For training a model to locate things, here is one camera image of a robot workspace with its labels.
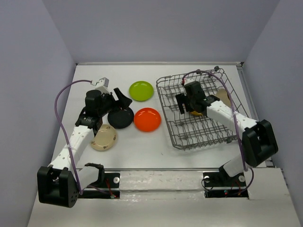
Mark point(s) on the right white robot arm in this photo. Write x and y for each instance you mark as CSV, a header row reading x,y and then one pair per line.
x,y
256,139

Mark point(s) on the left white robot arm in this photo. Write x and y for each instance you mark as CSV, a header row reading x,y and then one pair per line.
x,y
60,183

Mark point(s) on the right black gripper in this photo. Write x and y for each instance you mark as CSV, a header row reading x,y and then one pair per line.
x,y
183,98

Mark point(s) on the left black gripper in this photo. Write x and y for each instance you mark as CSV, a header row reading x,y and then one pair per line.
x,y
123,101

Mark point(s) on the cream plate with black blot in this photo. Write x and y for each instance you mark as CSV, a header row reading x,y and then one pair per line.
x,y
223,96

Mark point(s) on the brown yellow patterned plate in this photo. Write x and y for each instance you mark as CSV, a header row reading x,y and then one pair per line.
x,y
195,113

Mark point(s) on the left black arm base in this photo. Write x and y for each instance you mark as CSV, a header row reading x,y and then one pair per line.
x,y
108,189

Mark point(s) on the grey wire dish rack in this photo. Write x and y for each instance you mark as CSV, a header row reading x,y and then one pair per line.
x,y
188,131

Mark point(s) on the cream plate with floral marks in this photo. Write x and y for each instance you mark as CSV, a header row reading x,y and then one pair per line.
x,y
105,138

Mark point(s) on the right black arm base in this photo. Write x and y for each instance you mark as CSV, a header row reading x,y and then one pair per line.
x,y
231,188

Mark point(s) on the lime green plate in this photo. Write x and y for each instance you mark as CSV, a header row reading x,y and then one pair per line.
x,y
141,91

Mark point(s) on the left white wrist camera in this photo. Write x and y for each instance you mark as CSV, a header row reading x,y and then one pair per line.
x,y
101,85

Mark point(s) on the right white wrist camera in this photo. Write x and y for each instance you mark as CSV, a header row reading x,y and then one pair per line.
x,y
187,81

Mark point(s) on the orange plate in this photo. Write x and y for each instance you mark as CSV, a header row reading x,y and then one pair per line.
x,y
147,119

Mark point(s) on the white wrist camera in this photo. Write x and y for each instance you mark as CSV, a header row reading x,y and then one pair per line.
x,y
101,85
187,81

